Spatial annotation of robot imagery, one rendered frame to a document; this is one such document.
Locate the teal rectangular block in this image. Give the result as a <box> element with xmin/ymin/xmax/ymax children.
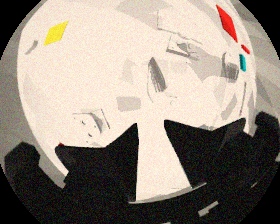
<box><xmin>238</xmin><ymin>53</ymin><xmax>246</xmax><ymax>72</ymax></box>

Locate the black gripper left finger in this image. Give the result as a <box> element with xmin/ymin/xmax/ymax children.
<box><xmin>55</xmin><ymin>123</ymin><xmax>139</xmax><ymax>202</ymax></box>

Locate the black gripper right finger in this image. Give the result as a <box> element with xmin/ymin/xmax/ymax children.
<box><xmin>164</xmin><ymin>117</ymin><xmax>246</xmax><ymax>189</ymax></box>

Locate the yellow flat plate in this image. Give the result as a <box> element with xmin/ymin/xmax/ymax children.
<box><xmin>43</xmin><ymin>20</ymin><xmax>68</xmax><ymax>47</ymax></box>

